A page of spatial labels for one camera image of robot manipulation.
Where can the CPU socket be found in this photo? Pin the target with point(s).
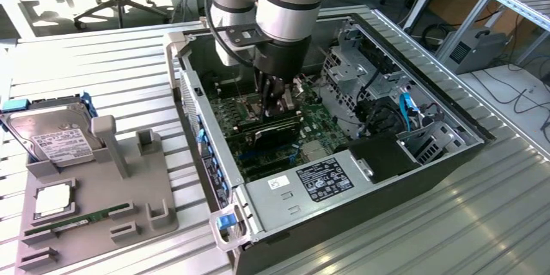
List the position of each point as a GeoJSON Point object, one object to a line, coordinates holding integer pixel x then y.
{"type": "Point", "coordinates": [248, 107]}

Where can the grey power supply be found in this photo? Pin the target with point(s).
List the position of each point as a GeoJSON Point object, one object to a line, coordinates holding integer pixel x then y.
{"type": "Point", "coordinates": [292, 204]}

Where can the thin locking lever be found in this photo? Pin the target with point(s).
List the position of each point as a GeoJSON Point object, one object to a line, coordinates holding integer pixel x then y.
{"type": "Point", "coordinates": [237, 89]}

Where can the aluminium profile frame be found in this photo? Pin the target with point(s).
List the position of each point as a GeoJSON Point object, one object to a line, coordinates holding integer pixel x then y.
{"type": "Point", "coordinates": [515, 1]}

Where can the grey parts rack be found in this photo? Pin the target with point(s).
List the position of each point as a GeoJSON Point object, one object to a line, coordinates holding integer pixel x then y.
{"type": "Point", "coordinates": [85, 191]}

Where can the silver CPU chip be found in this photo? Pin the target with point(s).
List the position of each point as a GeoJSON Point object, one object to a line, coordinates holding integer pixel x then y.
{"type": "Point", "coordinates": [51, 199]}

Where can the open black PC case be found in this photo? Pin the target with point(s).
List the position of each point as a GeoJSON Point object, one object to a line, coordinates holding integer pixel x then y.
{"type": "Point", "coordinates": [386, 191]}

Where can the black expansion slot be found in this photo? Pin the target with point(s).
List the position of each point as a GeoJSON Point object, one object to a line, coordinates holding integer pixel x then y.
{"type": "Point", "coordinates": [266, 167]}

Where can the grey floor computer box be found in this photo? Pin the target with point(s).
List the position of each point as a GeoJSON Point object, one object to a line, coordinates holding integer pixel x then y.
{"type": "Point", "coordinates": [476, 53]}

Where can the black office chair base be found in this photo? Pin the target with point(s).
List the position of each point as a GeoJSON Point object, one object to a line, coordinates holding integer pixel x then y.
{"type": "Point", "coordinates": [119, 3]}

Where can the green motherboard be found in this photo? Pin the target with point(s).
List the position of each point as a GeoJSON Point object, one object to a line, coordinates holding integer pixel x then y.
{"type": "Point", "coordinates": [322, 120]}

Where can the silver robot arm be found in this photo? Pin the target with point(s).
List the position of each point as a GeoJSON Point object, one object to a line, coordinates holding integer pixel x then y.
{"type": "Point", "coordinates": [287, 4]}

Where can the graphics card with fan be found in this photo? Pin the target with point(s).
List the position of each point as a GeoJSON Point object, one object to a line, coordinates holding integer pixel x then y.
{"type": "Point", "coordinates": [275, 135]}

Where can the silver chipset heat sink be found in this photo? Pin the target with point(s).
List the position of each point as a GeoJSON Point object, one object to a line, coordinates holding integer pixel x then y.
{"type": "Point", "coordinates": [315, 151]}

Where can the metal disk bay cage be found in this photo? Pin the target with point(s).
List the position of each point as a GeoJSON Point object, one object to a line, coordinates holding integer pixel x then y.
{"type": "Point", "coordinates": [342, 110]}

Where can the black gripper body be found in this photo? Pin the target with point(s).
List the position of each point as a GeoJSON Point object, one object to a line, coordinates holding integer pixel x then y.
{"type": "Point", "coordinates": [280, 57]}

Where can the blue case latch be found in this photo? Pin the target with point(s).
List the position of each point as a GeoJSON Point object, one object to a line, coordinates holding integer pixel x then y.
{"type": "Point", "coordinates": [225, 223]}

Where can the silver hard disk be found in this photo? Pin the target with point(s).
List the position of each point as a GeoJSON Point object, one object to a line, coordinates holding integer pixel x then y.
{"type": "Point", "coordinates": [56, 133]}

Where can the green RAM stick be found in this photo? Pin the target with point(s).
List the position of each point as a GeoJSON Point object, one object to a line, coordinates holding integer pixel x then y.
{"type": "Point", "coordinates": [77, 220]}

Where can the black plastic air shroud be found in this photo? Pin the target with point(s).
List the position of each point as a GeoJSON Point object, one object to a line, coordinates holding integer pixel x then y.
{"type": "Point", "coordinates": [378, 156]}

